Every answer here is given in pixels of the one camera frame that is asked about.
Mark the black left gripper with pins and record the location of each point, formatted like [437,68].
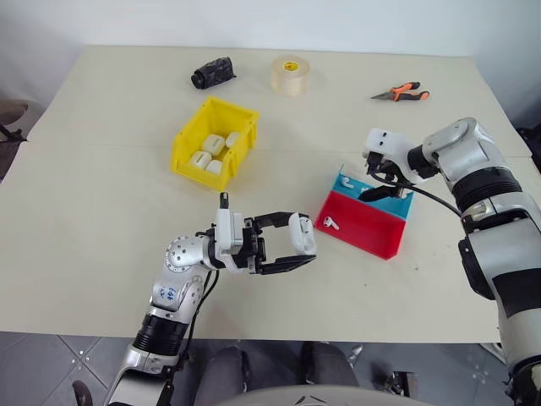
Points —
[253,249]

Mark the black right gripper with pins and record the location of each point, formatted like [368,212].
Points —
[380,167]

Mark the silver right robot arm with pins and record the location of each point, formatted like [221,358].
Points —
[498,254]

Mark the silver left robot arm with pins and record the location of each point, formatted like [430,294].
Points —
[181,254]

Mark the yellow plastic bin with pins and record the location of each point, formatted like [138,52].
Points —
[198,127]

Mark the white earbud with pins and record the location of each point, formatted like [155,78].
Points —
[331,223]
[347,182]

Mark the red and blue stepped tray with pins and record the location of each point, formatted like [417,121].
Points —
[363,228]

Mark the orange and black pliers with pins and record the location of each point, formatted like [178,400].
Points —
[401,94]

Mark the clear tape roll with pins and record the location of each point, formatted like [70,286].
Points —
[291,76]

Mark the black floor device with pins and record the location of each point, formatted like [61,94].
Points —
[395,382]

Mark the black rolled plastic bag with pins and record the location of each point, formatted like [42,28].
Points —
[213,72]

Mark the dark curved object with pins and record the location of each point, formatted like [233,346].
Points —
[82,393]

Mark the dark chair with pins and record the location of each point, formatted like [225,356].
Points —
[12,116]

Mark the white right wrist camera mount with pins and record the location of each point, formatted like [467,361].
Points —
[391,144]

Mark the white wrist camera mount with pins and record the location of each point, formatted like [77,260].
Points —
[391,144]
[225,237]

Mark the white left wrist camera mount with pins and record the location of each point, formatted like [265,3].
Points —
[225,237]

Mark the white table bracket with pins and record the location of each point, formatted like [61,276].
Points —
[492,352]

